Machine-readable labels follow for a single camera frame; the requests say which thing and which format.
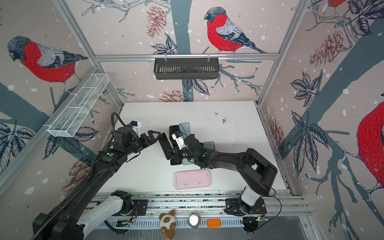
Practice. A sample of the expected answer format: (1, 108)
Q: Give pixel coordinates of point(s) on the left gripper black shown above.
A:
(148, 142)

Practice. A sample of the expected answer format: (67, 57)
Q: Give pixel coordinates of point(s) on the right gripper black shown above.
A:
(178, 154)

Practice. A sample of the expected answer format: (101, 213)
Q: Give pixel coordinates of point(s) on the light blue phone case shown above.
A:
(187, 162)
(210, 145)
(185, 128)

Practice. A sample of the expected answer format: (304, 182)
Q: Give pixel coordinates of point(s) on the black phone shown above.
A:
(173, 129)
(166, 146)

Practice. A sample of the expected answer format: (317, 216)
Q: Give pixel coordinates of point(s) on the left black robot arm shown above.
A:
(67, 221)

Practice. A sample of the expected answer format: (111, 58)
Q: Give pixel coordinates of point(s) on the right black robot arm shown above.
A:
(256, 170)

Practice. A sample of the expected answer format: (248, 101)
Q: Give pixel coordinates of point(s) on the pink phone case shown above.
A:
(193, 179)

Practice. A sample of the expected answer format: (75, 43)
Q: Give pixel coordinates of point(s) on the brown white plush toy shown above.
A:
(168, 224)

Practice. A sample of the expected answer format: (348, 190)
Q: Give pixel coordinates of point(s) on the orange block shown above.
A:
(214, 223)

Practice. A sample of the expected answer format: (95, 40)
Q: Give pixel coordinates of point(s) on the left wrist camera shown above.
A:
(135, 126)

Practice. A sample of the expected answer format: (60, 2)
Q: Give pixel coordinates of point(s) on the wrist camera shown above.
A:
(179, 138)
(135, 126)

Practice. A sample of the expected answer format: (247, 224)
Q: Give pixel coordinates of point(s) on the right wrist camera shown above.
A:
(179, 138)

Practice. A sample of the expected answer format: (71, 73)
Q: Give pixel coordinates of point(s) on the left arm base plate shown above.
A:
(133, 208)

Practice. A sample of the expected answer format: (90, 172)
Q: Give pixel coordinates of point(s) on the black wire wall basket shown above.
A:
(186, 69)

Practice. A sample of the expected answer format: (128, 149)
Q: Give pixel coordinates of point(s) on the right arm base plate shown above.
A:
(237, 207)

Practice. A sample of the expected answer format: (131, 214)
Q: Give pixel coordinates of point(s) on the white wire wall basket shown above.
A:
(81, 102)

